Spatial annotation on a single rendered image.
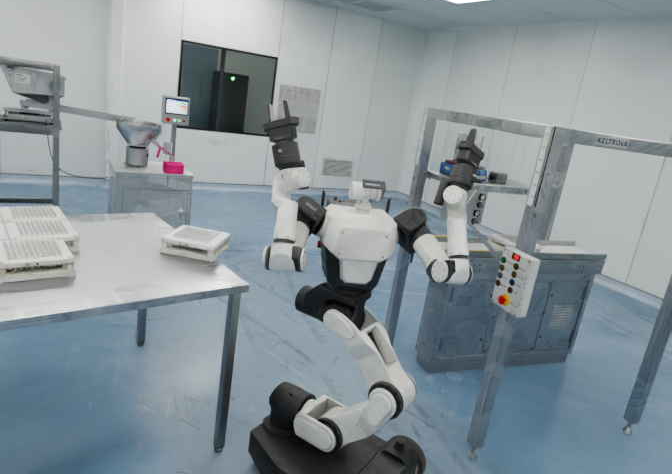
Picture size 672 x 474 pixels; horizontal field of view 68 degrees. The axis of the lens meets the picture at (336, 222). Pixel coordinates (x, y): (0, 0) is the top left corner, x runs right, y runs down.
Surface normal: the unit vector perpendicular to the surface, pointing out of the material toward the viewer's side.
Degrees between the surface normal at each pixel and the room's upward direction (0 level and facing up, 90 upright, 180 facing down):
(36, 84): 90
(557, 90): 90
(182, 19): 90
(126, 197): 90
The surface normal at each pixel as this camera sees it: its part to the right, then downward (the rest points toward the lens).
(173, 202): 0.47, 0.28
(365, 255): 0.18, 0.27
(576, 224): -0.87, 0.00
